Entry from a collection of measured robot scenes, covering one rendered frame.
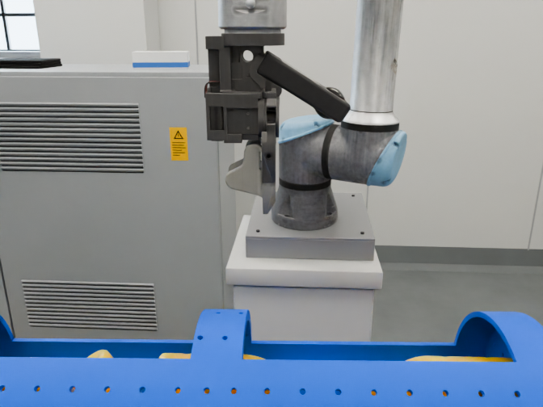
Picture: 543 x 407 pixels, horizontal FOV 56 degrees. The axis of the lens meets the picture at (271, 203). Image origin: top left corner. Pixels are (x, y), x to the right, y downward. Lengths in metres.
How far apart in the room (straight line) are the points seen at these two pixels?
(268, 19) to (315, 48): 2.84
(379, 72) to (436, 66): 2.51
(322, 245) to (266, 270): 0.13
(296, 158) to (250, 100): 0.51
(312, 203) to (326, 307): 0.22
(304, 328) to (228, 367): 0.48
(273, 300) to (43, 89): 1.61
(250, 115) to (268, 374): 0.31
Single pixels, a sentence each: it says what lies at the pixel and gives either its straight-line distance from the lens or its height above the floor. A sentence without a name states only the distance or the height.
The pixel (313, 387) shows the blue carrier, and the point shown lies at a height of 1.20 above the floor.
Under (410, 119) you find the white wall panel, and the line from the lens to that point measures 3.51.
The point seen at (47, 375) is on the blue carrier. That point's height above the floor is 1.21.
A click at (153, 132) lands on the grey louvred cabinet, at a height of 1.20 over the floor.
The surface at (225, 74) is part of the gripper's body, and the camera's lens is 0.58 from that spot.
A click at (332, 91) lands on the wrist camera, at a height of 1.54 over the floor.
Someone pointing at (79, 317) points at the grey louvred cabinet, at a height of 0.27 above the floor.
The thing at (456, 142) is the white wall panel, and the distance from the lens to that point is 3.61.
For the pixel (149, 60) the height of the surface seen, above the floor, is 1.48.
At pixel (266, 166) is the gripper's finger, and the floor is 1.46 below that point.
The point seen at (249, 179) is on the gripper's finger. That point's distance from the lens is 0.60.
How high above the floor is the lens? 1.61
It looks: 19 degrees down
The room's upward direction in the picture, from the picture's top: straight up
